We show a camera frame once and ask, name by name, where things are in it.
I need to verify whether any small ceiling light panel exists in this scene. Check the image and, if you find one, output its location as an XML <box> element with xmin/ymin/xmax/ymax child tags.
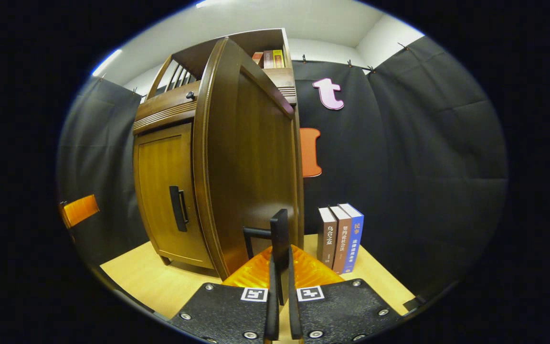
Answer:
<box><xmin>92</xmin><ymin>49</ymin><xmax>123</xmax><ymax>77</ymax></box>

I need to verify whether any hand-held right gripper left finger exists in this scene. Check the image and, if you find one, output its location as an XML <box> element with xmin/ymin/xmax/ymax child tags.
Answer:
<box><xmin>168</xmin><ymin>245</ymin><xmax>281</xmax><ymax>344</ymax></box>

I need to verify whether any blue standing book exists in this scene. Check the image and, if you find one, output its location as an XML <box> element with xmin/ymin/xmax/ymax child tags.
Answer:
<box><xmin>338</xmin><ymin>203</ymin><xmax>365</xmax><ymax>274</ymax></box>

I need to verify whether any reddish brown standing book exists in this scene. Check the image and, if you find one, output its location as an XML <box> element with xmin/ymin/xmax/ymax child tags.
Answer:
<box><xmin>328</xmin><ymin>205</ymin><xmax>353</xmax><ymax>275</ymax></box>

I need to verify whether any wooden double-door shoe cabinet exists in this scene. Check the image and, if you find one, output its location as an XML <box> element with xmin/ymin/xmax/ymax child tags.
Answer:
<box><xmin>132</xmin><ymin>28</ymin><xmax>300</xmax><ymax>269</ymax></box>

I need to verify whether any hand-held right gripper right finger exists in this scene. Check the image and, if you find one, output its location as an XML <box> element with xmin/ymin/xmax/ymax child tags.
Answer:
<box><xmin>282</xmin><ymin>245</ymin><xmax>402</xmax><ymax>344</ymax></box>

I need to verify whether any wooden drawer with black knob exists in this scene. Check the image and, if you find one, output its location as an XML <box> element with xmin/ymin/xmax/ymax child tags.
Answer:
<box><xmin>133</xmin><ymin>67</ymin><xmax>297</xmax><ymax>137</ymax></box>

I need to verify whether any dark brown standing book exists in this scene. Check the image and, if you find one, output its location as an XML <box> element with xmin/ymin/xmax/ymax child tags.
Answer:
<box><xmin>317</xmin><ymin>207</ymin><xmax>338</xmax><ymax>269</ymax></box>

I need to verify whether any black backdrop cloth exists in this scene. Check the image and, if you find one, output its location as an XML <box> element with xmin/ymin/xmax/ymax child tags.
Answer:
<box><xmin>58</xmin><ymin>34</ymin><xmax>509</xmax><ymax>302</ymax></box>

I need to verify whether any wooden shoe cabinet door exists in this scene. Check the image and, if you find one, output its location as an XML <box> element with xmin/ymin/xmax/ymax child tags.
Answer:
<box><xmin>192</xmin><ymin>37</ymin><xmax>304</xmax><ymax>306</ymax></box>
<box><xmin>133</xmin><ymin>123</ymin><xmax>213</xmax><ymax>269</ymax></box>

